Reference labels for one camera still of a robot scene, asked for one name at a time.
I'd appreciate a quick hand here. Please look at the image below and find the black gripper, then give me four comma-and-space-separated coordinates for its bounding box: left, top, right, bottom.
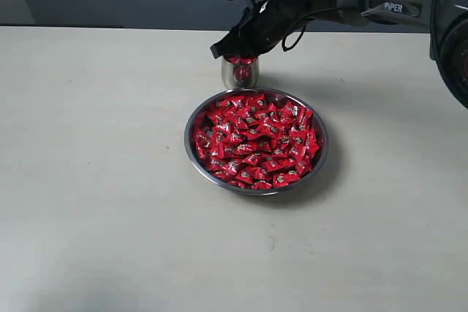
210, 0, 340, 58

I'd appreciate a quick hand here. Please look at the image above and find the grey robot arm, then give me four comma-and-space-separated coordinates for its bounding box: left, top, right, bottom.
211, 0, 467, 104

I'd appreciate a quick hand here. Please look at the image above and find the stainless steel cup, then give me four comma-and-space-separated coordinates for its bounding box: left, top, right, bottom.
221, 56, 260, 89

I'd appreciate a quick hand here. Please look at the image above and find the pile of red wrapped candies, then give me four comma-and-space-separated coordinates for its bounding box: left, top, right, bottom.
192, 94, 322, 191

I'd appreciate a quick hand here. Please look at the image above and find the round steel bowl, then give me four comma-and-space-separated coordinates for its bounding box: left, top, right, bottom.
184, 87, 330, 197

